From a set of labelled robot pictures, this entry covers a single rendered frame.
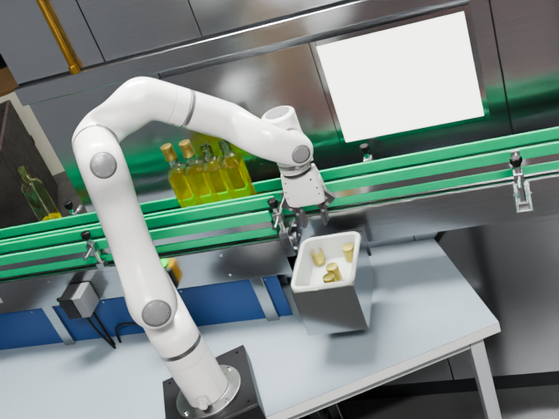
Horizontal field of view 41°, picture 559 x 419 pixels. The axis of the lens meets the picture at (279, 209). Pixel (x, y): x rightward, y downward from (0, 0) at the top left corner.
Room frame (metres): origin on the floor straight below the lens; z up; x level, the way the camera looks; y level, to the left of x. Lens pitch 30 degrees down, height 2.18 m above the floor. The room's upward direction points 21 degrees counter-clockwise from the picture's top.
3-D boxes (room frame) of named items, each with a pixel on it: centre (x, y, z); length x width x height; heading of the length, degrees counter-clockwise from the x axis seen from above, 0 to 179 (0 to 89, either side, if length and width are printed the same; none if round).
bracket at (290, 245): (1.80, 0.00, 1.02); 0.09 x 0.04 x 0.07; 158
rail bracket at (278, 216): (1.78, 0.00, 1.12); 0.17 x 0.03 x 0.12; 158
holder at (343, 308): (1.67, -0.08, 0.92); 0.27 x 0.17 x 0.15; 158
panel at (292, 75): (1.97, -0.23, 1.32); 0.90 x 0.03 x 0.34; 68
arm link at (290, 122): (1.64, -0.08, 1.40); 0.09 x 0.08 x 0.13; 8
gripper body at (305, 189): (1.64, -0.08, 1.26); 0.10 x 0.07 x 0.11; 67
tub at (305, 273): (1.65, -0.07, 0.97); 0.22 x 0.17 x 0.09; 158
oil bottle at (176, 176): (2.01, 0.24, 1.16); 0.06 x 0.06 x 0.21; 69
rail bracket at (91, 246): (1.96, 0.58, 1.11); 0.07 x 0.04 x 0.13; 158
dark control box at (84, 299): (1.98, 0.69, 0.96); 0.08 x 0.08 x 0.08; 68
